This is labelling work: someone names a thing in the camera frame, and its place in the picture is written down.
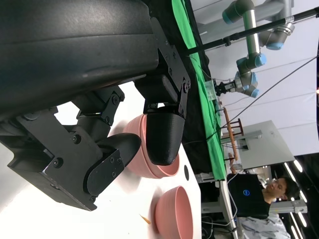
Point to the small black background gripper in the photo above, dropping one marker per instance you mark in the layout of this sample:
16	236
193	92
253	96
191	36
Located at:
224	88

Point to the seated person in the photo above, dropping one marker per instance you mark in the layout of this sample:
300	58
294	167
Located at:
281	189

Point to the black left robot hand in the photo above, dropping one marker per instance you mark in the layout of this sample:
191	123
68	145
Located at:
62	49

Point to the brown wooden rack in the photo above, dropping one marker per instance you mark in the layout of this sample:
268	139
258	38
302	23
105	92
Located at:
233	139

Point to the black boom pole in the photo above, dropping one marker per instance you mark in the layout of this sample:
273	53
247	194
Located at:
271	23

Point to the pink bowl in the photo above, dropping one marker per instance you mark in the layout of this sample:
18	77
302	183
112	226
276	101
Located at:
174	214
172	168
132	127

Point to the aluminium profile bar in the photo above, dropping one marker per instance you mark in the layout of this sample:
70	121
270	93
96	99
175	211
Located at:
289	206

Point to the grey flat panel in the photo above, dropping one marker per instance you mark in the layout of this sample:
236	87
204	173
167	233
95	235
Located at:
269	147

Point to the black laptop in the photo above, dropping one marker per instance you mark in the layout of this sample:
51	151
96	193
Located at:
245	193

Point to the green cloth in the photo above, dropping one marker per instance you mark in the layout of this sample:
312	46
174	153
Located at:
214	149

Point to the orange sliver mark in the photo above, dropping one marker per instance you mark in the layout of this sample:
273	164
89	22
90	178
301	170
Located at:
145	219

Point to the black table grommet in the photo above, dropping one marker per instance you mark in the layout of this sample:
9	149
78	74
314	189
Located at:
186	172

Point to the clear plastic box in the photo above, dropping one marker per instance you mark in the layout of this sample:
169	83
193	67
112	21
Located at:
210	89

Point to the grey teal background robot arm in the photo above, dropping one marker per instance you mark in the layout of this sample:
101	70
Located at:
249	17

